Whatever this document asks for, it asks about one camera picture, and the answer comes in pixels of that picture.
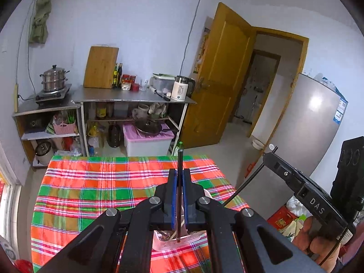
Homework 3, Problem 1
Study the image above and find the wooden side shelf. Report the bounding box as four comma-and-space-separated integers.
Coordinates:
12, 101, 83, 169

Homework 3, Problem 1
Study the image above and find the black chopstick two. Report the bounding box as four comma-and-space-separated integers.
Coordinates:
223, 162, 265, 207

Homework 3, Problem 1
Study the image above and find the stainless steel steamer pot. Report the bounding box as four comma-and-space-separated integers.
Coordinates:
40, 65, 69, 92

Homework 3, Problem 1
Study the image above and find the red lidded jar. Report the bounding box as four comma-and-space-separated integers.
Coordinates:
131, 83, 139, 92

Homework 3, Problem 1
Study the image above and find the black induction cooker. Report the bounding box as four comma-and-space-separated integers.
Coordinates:
35, 84, 72, 105

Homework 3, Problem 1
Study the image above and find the black wok pan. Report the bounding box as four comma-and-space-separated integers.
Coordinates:
134, 119, 177, 136

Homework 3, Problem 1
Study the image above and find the right human hand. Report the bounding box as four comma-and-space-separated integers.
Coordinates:
292, 216, 342, 272

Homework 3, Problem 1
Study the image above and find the white electric kettle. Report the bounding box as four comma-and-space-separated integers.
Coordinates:
171, 76, 196, 101

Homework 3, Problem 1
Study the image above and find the clear plastic storage box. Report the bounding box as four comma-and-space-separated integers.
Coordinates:
149, 73, 175, 94

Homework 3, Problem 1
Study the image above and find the dark oil bottle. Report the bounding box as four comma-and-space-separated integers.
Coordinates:
117, 63, 123, 88

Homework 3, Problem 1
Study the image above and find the pink small basket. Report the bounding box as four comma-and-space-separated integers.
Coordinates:
53, 118, 78, 135

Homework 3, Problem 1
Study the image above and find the pink lidded storage bin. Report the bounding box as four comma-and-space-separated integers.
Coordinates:
123, 123, 174, 157

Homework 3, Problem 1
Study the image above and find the yellow wooden door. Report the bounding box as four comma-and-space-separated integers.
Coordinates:
180, 3, 256, 149

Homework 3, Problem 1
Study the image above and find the white rice cooker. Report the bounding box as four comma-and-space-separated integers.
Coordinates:
35, 141, 54, 165

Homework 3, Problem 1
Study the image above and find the silver refrigerator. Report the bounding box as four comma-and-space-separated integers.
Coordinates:
240, 74, 348, 219

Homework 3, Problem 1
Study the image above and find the colourful plaid tablecloth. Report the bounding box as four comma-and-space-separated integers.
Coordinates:
31, 155, 235, 272

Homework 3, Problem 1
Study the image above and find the green hanging cloth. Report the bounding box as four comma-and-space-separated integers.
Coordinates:
29, 0, 52, 44

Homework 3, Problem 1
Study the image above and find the pink plastic utensil basket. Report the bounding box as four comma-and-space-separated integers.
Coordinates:
152, 187, 214, 252

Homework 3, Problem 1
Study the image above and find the black chopstick one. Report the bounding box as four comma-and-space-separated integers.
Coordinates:
177, 149, 183, 243

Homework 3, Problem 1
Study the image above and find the wooden cutting board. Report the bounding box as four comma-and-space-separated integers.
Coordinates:
83, 46, 119, 89

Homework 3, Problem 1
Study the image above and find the steel kitchen counter table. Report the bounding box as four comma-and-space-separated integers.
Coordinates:
72, 86, 195, 157

